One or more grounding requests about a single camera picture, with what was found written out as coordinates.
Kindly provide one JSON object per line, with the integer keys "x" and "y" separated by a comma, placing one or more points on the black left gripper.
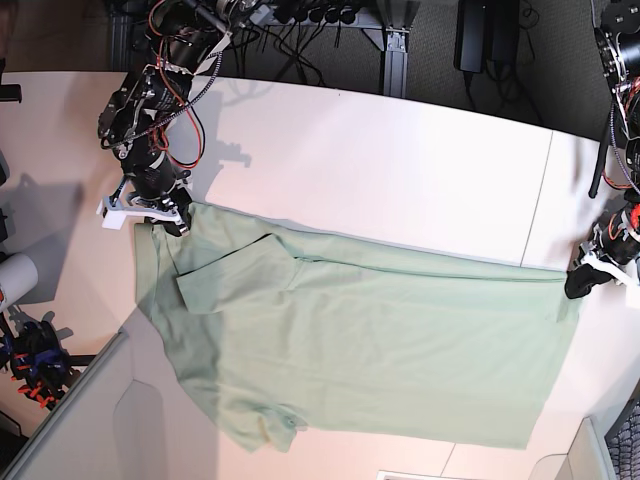
{"x": 616, "y": 240}

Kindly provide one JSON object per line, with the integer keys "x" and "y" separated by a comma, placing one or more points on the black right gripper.
{"x": 160, "y": 186}

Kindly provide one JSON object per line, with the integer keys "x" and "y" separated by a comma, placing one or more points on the light green T-shirt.
{"x": 271, "y": 331}

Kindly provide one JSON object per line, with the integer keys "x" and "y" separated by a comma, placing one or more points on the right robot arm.
{"x": 184, "y": 38}

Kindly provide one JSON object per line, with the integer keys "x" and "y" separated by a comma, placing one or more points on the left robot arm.
{"x": 617, "y": 164}

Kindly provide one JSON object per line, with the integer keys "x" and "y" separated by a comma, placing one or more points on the white paper roll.
{"x": 18, "y": 276}

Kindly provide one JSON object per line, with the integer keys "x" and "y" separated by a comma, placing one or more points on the dark textured object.
{"x": 622, "y": 441}

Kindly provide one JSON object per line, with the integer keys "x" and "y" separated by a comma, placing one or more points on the black blue orange device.
{"x": 35, "y": 357}

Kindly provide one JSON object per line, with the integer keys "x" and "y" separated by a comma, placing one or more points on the black power strip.
{"x": 332, "y": 12}

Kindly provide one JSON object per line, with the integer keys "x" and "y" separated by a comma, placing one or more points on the black power adapter brick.
{"x": 486, "y": 30}

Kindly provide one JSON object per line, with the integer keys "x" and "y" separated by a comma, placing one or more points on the aluminium table leg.
{"x": 390, "y": 35}

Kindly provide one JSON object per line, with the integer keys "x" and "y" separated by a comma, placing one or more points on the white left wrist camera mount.
{"x": 600, "y": 262}

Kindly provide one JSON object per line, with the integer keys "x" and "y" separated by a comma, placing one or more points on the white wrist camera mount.
{"x": 114, "y": 213}
{"x": 600, "y": 262}

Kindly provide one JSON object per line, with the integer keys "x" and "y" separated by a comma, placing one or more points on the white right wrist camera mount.
{"x": 114, "y": 213}

